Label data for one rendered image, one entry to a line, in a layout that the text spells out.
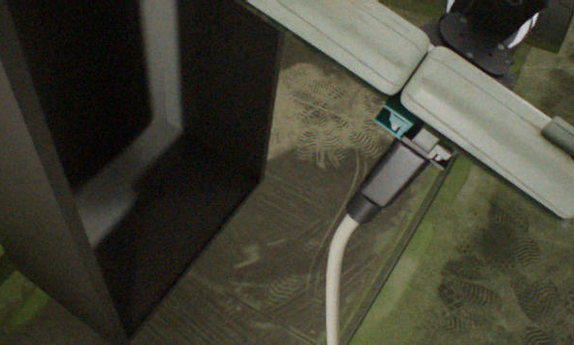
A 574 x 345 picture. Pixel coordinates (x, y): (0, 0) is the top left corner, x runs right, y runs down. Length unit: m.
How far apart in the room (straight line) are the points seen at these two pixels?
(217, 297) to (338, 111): 0.95
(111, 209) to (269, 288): 0.61
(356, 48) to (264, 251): 1.59
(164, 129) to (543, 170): 1.40
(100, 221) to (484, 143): 1.26
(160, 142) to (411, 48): 1.32
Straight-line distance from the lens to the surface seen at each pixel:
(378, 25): 0.41
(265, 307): 1.85
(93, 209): 1.57
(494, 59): 0.51
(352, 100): 2.42
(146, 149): 1.66
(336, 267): 0.66
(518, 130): 0.41
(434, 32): 0.50
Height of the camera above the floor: 1.68
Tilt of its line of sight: 47 degrees down
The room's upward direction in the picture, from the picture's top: 7 degrees counter-clockwise
